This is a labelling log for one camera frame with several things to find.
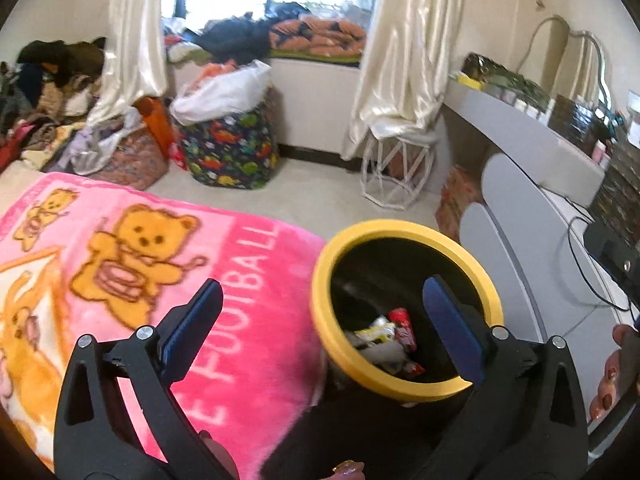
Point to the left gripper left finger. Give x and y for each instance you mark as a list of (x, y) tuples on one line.
[(94, 437)]

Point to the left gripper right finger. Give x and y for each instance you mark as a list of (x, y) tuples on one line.
[(525, 418)]

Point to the trash inside bin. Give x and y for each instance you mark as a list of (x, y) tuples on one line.
[(388, 343)]

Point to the yellow rimmed black trash bin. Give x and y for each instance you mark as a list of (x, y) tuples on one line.
[(376, 266)]

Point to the right hand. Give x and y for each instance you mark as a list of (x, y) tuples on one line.
[(621, 371)]

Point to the black storage organizer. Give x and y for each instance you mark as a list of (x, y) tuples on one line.
[(602, 135)]

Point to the white round chair back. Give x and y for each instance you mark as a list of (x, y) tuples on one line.
[(529, 241)]

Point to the white vanity desk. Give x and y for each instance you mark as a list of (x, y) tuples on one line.
[(550, 162)]

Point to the pink bear blanket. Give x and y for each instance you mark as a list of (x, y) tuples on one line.
[(260, 366)]

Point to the arched vanity mirror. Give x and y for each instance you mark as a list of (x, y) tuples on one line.
[(567, 62)]

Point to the dark cosmetic bag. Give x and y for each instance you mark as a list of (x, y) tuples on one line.
[(487, 71)]

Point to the floral fabric bag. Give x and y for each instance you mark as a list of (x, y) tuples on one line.
[(137, 162)]

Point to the right cream curtain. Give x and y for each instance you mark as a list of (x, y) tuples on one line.
[(404, 71)]

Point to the cream curtain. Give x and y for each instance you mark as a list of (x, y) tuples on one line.
[(404, 71), (134, 64)]

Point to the dinosaur print laundry basket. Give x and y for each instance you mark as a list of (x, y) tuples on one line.
[(239, 150)]

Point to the orange paper bag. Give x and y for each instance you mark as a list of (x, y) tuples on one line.
[(155, 118)]

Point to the clothes pile on bed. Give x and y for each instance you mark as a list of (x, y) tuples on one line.
[(46, 96)]

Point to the orange black folded quilt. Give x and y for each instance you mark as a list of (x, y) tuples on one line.
[(314, 36)]

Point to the left cream curtain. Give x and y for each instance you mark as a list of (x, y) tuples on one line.
[(134, 64)]

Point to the white bag in basket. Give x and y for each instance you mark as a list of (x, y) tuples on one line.
[(228, 91)]

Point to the black clothes on sill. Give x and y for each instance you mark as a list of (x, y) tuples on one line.
[(243, 39)]

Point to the white wire stool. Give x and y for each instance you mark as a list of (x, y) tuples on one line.
[(394, 170)]

